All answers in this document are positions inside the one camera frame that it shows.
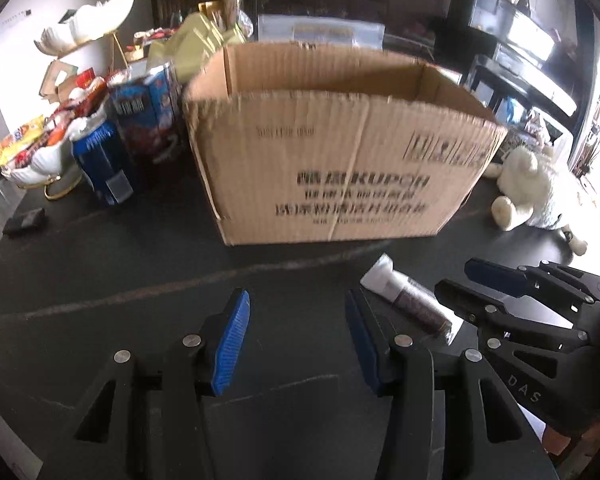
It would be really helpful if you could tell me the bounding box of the person's right hand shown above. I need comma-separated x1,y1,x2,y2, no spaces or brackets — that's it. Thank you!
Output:
541,416,600,462

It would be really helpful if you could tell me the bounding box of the clear plastic storage box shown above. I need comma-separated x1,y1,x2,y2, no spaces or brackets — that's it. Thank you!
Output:
257,13,387,52

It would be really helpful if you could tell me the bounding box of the small black flat object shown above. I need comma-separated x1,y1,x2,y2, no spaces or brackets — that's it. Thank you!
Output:
2,208,49,236

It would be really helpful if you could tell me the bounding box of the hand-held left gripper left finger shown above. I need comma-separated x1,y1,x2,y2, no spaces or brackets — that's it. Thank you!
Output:
37,287,252,480

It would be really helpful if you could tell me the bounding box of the blue box with clear window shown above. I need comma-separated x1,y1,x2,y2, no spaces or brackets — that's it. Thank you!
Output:
71,122,137,207

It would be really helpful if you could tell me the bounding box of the gold wire dish stand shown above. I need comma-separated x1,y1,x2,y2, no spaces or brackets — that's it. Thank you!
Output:
44,32,132,202

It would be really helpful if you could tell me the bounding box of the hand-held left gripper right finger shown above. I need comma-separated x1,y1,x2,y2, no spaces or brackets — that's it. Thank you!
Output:
344,289,562,480

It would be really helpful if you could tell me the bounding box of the yellow-green paper bag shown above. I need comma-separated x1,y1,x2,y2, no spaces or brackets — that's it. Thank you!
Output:
147,12,247,84

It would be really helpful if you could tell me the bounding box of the white bowl of snacks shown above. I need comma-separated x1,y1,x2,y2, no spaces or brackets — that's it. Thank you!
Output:
0,71,110,167

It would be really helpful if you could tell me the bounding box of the white shell-shaped dish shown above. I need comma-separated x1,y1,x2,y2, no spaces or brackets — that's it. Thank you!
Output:
34,0,137,57
0,110,112,189

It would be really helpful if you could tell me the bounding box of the tall blue and red box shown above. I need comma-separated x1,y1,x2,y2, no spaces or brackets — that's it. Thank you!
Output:
108,62,184,167

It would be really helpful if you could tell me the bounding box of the long white brown bar packet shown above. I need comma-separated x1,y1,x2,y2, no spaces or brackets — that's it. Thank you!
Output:
360,253,465,346

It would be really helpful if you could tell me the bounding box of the black piano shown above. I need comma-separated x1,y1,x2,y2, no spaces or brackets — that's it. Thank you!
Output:
447,0,581,117

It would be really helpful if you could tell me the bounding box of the brown cardboard box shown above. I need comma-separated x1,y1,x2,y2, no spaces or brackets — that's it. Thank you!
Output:
181,40,510,247

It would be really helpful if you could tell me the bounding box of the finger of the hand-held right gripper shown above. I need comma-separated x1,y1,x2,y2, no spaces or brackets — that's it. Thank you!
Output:
464,257,600,307
434,279,591,352

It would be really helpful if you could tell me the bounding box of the white plush toy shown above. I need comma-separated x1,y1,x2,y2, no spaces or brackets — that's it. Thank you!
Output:
482,145,589,257

